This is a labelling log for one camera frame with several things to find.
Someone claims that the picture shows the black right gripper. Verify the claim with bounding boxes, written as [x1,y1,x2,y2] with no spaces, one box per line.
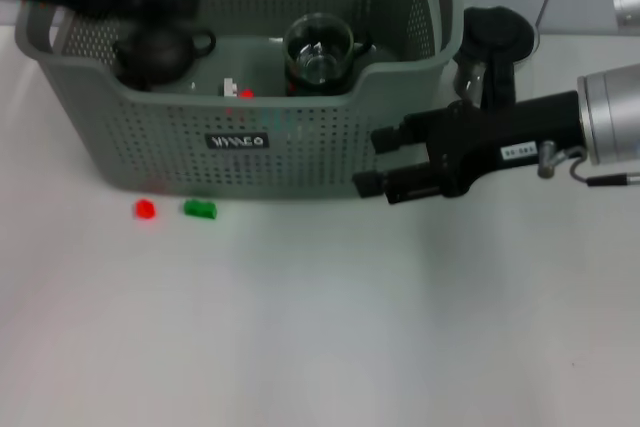
[351,89,587,207]

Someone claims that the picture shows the glass teacup black holder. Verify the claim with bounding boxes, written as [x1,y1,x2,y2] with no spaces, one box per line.
[283,14,356,88]
[286,74,354,98]
[352,32,375,61]

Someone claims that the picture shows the small red toy brick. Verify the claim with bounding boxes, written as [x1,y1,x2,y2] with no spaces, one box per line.
[133,198,157,221]

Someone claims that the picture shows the grey perforated plastic storage bin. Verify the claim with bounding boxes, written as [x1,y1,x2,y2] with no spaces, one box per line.
[14,0,464,201]

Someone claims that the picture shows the black clay teapot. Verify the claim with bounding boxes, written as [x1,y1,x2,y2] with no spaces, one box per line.
[113,21,217,89]

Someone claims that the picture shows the green toy brick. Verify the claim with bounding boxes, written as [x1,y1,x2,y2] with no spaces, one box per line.
[183,199,218,221]

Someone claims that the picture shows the right gripper cable silver plugs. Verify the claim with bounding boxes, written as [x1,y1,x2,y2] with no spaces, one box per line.
[536,139,640,189]

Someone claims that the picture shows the glass coffee pot black handle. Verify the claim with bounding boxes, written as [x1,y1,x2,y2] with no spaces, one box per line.
[452,5,536,112]

